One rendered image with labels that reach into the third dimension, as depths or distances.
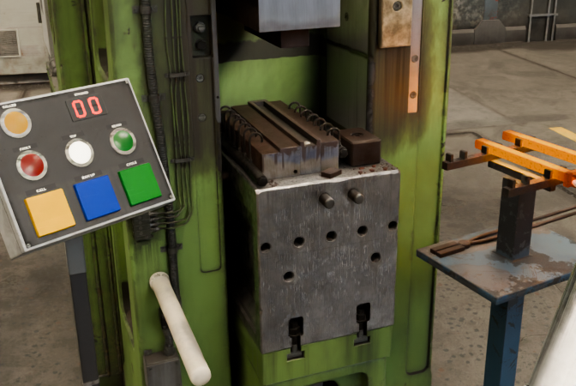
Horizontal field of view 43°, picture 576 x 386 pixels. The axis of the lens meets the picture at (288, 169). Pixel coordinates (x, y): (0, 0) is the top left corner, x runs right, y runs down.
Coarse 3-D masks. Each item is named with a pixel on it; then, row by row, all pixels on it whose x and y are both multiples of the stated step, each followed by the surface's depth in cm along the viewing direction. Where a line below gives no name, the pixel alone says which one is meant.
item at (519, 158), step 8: (480, 144) 194; (488, 144) 192; (496, 144) 191; (496, 152) 189; (504, 152) 187; (512, 152) 185; (520, 152) 185; (512, 160) 185; (520, 160) 182; (528, 160) 180; (536, 160) 179; (544, 160) 179; (536, 168) 178; (544, 168) 176; (552, 168) 174; (560, 168) 174; (560, 176) 172; (568, 176) 169; (568, 184) 170
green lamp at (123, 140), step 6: (120, 132) 151; (126, 132) 152; (114, 138) 150; (120, 138) 150; (126, 138) 151; (132, 138) 152; (120, 144) 150; (126, 144) 151; (132, 144) 152; (126, 150) 151
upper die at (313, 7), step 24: (216, 0) 196; (240, 0) 176; (264, 0) 164; (288, 0) 166; (312, 0) 168; (336, 0) 170; (264, 24) 166; (288, 24) 168; (312, 24) 170; (336, 24) 172
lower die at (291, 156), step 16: (224, 112) 211; (240, 112) 207; (256, 112) 207; (288, 112) 206; (240, 128) 197; (256, 128) 193; (272, 128) 193; (304, 128) 189; (256, 144) 183; (272, 144) 182; (288, 144) 180; (320, 144) 180; (336, 144) 182; (256, 160) 181; (272, 160) 177; (288, 160) 179; (304, 160) 180; (320, 160) 182; (336, 160) 184; (272, 176) 179; (288, 176) 180
